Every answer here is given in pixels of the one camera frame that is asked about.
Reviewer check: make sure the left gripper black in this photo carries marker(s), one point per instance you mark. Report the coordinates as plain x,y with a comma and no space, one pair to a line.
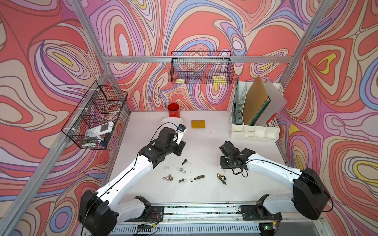
179,147

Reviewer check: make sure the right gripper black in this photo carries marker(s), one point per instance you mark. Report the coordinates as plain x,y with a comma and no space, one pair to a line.
222,163

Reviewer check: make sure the brown wooden knight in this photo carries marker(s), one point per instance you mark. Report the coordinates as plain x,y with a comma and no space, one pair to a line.
199,177

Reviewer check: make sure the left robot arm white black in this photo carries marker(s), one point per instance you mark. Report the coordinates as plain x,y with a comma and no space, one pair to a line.
101,210

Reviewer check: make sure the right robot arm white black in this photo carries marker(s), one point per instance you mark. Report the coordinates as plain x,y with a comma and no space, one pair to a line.
308,194

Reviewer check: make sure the gold silver chess piece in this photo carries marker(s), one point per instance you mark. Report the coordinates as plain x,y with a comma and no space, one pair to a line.
168,178

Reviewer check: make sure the white storage tray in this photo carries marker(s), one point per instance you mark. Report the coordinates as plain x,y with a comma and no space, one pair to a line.
172,120

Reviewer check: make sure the red cup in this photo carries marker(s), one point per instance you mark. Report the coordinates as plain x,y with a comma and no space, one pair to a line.
173,110

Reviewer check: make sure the white file organizer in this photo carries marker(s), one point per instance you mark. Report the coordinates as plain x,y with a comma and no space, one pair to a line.
268,133

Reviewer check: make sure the white remote control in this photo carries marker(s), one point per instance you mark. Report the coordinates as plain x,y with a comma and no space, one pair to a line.
100,130

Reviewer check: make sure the brown cardboard folder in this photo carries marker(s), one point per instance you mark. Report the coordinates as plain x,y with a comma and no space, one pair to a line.
256,102

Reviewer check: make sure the grey folder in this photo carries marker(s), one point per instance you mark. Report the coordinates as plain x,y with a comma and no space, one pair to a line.
277,102

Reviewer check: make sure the green folder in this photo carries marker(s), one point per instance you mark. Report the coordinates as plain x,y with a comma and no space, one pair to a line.
236,103

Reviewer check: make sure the yellow sponge in basket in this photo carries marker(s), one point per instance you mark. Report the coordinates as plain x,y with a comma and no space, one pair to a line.
219,80

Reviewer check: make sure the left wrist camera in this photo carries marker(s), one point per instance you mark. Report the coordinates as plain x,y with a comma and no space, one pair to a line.
181,130

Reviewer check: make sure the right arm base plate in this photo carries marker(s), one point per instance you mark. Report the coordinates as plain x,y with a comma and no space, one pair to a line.
258,213

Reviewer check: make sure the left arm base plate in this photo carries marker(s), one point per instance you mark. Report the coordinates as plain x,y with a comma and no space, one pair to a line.
152,213

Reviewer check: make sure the left wire basket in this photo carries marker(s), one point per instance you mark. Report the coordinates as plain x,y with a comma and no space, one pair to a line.
100,104

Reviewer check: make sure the wire basket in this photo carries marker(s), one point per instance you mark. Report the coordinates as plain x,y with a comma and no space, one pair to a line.
100,104
199,67

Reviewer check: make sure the back wire basket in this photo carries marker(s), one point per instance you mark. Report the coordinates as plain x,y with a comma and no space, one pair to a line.
199,67

